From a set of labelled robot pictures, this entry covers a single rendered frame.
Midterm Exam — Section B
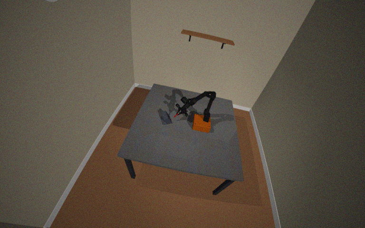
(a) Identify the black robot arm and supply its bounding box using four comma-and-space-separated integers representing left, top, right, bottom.
181, 91, 216, 122

